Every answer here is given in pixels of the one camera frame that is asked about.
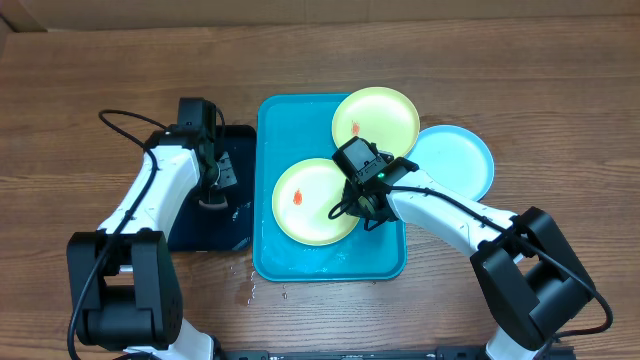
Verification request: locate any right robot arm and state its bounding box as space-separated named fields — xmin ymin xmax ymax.
xmin=329 ymin=137 xmax=595 ymax=359

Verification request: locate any dark green sponge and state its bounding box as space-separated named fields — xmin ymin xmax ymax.
xmin=198 ymin=199 xmax=228 ymax=211

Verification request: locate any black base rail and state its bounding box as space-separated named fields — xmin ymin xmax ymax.
xmin=216 ymin=346 xmax=489 ymax=360

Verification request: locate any yellow-green plate bottom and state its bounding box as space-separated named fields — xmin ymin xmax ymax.
xmin=272 ymin=158 xmax=359 ymax=246

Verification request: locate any light blue plate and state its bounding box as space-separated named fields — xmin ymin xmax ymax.
xmin=408 ymin=125 xmax=495 ymax=201

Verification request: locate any black rectangular tray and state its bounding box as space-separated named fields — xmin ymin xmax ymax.
xmin=168 ymin=125 xmax=257 ymax=252

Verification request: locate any teal plastic tray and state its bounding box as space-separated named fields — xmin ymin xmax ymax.
xmin=253 ymin=93 xmax=407 ymax=282

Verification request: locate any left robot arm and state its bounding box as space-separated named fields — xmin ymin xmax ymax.
xmin=66 ymin=98 xmax=227 ymax=359

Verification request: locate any yellow-green plate top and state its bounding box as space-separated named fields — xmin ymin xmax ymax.
xmin=332 ymin=87 xmax=420 ymax=157

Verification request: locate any yellow-green plate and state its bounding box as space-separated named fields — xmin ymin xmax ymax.
xmin=332 ymin=87 xmax=420 ymax=157
xmin=272 ymin=158 xmax=359 ymax=246

